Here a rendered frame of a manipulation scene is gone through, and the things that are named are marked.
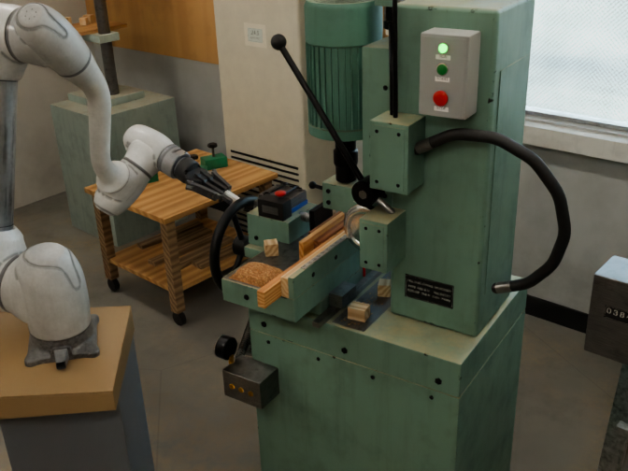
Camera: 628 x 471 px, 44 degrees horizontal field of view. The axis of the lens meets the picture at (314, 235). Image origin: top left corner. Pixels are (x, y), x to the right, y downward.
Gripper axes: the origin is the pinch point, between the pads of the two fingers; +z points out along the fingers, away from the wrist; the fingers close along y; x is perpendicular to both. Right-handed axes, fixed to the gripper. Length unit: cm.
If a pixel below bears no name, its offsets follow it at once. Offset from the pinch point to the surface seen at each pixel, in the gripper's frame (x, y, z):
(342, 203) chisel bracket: -24.8, -9.1, 35.7
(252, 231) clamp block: -5.5, -13.7, 16.1
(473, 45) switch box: -78, -21, 55
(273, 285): -17, -39, 39
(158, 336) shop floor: 112, 35, -42
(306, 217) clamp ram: -14.4, -7.7, 27.0
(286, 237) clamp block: -9.8, -13.6, 26.0
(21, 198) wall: 167, 101, -206
